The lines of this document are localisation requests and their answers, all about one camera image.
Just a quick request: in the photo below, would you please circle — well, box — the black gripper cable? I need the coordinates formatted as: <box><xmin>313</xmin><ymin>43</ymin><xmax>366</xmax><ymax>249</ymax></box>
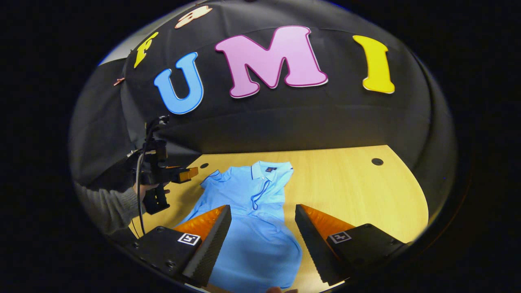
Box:
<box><xmin>134</xmin><ymin>118</ymin><xmax>163</xmax><ymax>236</ymax></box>

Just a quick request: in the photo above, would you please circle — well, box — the black backdrop cloth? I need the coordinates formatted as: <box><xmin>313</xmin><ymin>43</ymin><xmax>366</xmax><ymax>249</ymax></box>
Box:
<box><xmin>68</xmin><ymin>0</ymin><xmax>458</xmax><ymax>220</ymax></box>

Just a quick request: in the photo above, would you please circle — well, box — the light blue T-shirt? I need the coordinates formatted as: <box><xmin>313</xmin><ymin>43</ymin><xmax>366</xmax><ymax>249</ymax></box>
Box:
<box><xmin>176</xmin><ymin>161</ymin><xmax>304</xmax><ymax>293</ymax></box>

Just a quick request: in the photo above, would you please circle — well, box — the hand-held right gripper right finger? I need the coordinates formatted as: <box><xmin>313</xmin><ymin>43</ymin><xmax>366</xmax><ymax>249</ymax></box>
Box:
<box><xmin>295</xmin><ymin>204</ymin><xmax>409</xmax><ymax>286</ymax></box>

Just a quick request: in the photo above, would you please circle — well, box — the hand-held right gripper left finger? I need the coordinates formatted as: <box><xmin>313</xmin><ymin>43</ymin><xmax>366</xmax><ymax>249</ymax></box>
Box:
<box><xmin>124</xmin><ymin>204</ymin><xmax>232</xmax><ymax>288</ymax></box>

